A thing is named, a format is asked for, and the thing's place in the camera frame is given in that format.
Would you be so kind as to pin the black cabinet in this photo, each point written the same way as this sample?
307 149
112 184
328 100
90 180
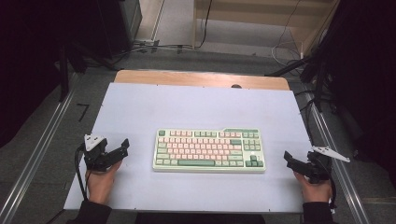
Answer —
115 25

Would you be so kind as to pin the black tripod stand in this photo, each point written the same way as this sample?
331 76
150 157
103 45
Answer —
317 81

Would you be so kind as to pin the green and pink keyboard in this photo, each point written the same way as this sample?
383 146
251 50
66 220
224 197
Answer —
202 149

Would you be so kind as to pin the dark curtain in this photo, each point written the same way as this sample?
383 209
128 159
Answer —
367 77
28 62

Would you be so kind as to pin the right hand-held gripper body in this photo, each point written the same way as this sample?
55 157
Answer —
319 169

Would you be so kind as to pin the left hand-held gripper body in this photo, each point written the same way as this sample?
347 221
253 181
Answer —
95 157

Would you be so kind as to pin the light wooden shelf unit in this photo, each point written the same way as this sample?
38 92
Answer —
255 15

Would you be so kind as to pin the aluminium floor rail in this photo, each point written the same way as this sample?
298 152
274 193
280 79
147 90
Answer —
339 168
37 152

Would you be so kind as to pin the grey power strip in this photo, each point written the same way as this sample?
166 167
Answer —
146 41

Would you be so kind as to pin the person's left hand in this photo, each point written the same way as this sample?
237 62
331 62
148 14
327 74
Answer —
99 186

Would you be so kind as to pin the white table board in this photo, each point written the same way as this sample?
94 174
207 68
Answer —
202 105

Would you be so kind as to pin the black metal stand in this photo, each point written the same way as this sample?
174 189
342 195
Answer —
63 74

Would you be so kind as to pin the person's right hand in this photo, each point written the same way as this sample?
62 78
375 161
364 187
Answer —
316 193

